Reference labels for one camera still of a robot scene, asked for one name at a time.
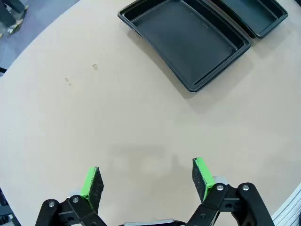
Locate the aluminium table frame rail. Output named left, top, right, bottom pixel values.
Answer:
left=271, top=182, right=301, bottom=226

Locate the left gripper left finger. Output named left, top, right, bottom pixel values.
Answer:
left=35, top=166, right=106, bottom=226

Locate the black ESD tray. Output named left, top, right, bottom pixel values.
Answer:
left=117, top=0, right=252, bottom=93
left=211, top=0, right=289, bottom=39

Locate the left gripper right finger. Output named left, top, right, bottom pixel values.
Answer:
left=187, top=157, right=276, bottom=226

